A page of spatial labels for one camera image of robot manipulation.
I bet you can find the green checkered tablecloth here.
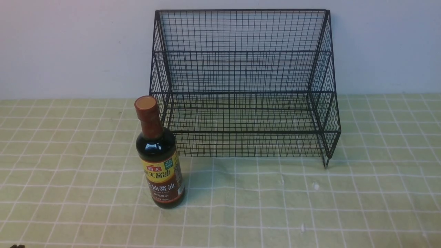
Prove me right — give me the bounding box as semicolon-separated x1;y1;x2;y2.
0;94;441;248

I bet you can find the black wire mesh rack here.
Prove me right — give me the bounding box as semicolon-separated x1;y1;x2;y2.
149;9;341;168

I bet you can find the soy sauce bottle red cap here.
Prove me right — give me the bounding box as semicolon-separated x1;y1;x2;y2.
134;96;185;209

